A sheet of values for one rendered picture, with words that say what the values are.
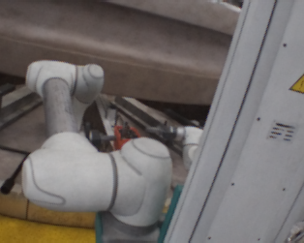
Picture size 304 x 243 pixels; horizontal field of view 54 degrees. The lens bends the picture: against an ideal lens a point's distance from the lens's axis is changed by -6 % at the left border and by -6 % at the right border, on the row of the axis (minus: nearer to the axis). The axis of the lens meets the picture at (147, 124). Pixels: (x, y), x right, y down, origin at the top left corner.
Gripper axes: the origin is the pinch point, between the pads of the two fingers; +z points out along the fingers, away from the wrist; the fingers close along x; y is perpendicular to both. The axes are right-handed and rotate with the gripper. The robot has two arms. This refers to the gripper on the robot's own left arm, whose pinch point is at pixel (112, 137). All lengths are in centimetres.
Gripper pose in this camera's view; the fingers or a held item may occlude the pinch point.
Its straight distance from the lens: 188.3
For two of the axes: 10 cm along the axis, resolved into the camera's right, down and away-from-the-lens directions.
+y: -1.4, 9.2, 3.7
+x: 2.7, 3.9, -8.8
